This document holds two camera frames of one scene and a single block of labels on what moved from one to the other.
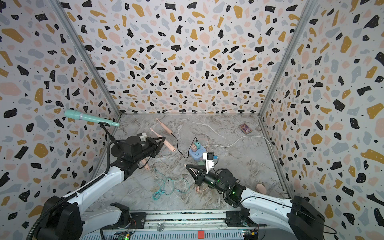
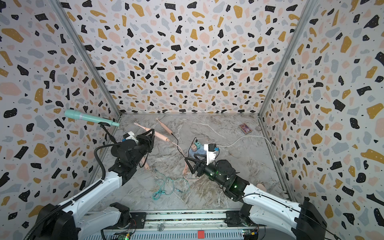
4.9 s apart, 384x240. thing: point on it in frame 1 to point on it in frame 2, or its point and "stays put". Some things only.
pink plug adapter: x=194 y=147 stays put
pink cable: x=197 y=189 to x=186 y=165
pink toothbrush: x=165 y=127 stays put
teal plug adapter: x=198 y=145 stays put
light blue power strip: x=197 y=155 stays put
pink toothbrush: x=166 y=143 to x=156 y=134
